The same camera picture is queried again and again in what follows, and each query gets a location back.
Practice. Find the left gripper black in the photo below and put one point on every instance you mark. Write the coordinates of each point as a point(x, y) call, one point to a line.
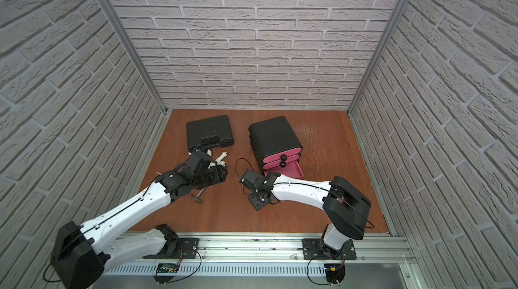
point(216, 173)

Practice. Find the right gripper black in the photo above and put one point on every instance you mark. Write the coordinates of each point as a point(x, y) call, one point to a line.
point(253, 202)

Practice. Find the black pink drawer cabinet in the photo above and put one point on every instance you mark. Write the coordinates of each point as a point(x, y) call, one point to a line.
point(276, 147)

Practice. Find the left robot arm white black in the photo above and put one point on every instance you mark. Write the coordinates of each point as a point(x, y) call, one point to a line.
point(82, 253)

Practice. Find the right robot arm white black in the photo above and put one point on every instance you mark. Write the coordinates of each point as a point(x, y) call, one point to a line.
point(346, 207)

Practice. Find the white plastic water tap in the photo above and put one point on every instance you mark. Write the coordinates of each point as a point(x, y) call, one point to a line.
point(221, 159)

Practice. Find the black plastic tool case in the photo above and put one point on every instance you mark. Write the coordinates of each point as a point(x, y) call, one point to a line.
point(209, 133)

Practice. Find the right small connector board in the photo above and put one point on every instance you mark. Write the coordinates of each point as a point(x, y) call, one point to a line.
point(335, 273)

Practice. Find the left small circuit board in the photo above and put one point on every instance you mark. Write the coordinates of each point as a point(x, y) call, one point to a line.
point(166, 272)

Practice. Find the hammer with black handle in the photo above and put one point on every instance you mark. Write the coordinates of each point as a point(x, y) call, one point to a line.
point(197, 198)

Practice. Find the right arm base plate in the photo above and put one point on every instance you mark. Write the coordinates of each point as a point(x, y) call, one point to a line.
point(315, 248)

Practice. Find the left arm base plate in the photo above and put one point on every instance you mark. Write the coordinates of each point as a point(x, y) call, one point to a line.
point(184, 248)

